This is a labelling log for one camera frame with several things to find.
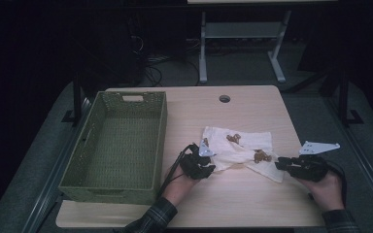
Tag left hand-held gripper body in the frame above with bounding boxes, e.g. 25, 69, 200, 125
178, 139, 218, 181

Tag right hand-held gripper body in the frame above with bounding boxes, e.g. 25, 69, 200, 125
288, 140, 341, 183

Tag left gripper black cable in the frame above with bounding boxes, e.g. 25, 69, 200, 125
156, 143, 194, 199

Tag green woven basket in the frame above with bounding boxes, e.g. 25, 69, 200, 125
57, 90, 168, 206

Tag white cloth with brown print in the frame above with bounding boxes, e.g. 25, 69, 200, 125
201, 125, 286, 184

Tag person's left hand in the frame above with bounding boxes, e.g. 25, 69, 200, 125
160, 163, 202, 207

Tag person's right hand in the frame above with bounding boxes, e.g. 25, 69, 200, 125
298, 170, 346, 214

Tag black metal stand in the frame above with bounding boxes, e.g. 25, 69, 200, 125
336, 68, 365, 128
61, 71, 89, 126

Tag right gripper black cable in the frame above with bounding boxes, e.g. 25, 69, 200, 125
323, 160, 349, 206

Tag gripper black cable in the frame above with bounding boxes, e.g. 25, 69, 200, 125
156, 143, 194, 199
323, 160, 349, 206

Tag tangle of floor cables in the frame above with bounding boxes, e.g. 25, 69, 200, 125
126, 15, 202, 87

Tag grey metal desk frame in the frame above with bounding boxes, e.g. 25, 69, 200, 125
186, 0, 338, 84

